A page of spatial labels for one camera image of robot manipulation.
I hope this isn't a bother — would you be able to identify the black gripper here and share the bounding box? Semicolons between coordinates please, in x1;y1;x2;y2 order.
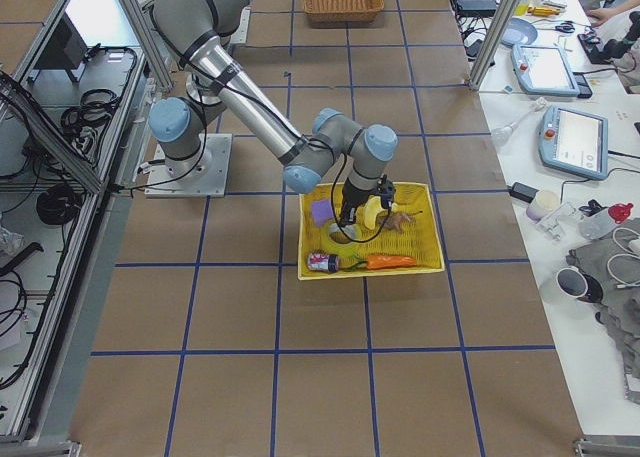
339;174;396;240

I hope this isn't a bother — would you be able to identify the yellow croissant toy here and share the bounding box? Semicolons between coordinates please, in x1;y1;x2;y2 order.
363;196;384;230

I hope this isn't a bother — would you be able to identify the purple foam block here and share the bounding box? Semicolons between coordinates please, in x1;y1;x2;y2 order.
310;199;334;227

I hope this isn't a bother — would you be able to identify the brown animal figurine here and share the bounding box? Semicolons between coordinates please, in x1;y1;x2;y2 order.
376;212;415;233

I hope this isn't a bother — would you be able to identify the red soda can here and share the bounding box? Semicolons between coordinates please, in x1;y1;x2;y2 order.
306;252;340;274

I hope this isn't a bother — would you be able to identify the orange carrot toy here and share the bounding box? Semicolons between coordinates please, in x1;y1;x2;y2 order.
346;254;417;271

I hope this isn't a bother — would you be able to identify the yellow plastic basket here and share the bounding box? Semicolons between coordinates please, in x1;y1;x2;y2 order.
298;182;445;281

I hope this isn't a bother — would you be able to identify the white paper cup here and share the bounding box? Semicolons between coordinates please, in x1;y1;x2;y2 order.
526;190;560;221

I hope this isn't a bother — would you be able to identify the brown wicker basket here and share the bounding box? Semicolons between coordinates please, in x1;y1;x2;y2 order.
303;0;385;24

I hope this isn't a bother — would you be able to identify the white black mug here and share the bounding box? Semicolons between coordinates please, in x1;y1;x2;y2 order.
555;267;604;304

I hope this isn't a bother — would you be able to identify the lower teach pendant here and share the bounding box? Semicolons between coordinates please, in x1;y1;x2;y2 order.
538;105;609;181

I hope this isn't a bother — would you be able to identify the teach pendant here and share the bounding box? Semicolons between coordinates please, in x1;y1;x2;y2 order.
538;105;609;181
511;44;580;97

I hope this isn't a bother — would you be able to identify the upper teach pendant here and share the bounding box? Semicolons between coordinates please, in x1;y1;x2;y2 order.
511;44;580;97

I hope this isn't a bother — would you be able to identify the blue plate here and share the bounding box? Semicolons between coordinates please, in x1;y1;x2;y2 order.
500;17;538;47

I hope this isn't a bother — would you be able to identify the grey cloth pile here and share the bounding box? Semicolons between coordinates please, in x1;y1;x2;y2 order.
565;238;639;403

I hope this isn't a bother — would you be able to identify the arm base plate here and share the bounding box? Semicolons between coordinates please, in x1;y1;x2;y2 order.
144;133;233;198

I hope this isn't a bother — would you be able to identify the aluminium frame post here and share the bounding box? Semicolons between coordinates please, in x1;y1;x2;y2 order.
468;0;520;91

